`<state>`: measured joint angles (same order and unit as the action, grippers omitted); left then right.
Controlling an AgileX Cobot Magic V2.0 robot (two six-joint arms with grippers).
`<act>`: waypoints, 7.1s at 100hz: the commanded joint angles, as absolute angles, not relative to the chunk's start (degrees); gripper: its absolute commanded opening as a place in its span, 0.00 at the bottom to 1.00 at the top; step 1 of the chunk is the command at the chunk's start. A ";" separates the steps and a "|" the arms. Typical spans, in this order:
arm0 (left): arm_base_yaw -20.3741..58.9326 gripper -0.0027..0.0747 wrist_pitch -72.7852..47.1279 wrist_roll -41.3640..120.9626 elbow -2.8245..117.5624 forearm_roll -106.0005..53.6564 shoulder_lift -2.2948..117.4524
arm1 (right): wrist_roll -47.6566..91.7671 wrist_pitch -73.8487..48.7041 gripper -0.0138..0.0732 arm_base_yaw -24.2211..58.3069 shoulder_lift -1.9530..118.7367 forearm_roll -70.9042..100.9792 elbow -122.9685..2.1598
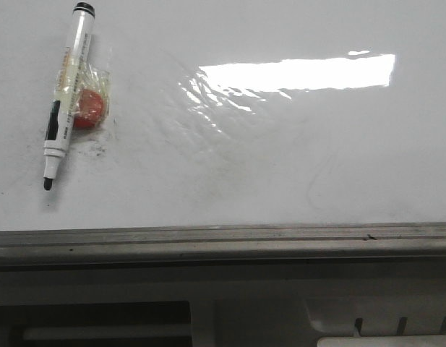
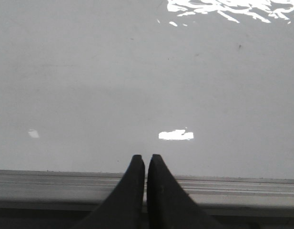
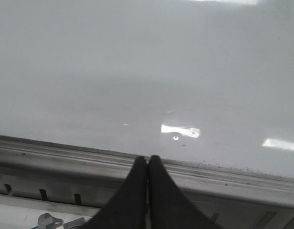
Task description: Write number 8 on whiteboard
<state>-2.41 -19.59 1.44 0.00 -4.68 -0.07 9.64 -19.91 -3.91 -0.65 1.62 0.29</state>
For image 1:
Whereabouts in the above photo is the white whiteboard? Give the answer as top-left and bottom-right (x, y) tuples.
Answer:
(0, 1), (446, 231)

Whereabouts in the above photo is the white appliance panel below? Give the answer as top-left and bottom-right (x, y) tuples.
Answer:
(0, 262), (446, 346)

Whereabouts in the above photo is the grey aluminium whiteboard frame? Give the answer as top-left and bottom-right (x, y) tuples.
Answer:
(0, 222), (446, 267)

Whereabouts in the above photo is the red round magnet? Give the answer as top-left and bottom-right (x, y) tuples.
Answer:
(74, 89), (104, 129)

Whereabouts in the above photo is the white black whiteboard marker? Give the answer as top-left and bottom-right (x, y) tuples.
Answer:
(43, 2), (95, 191)

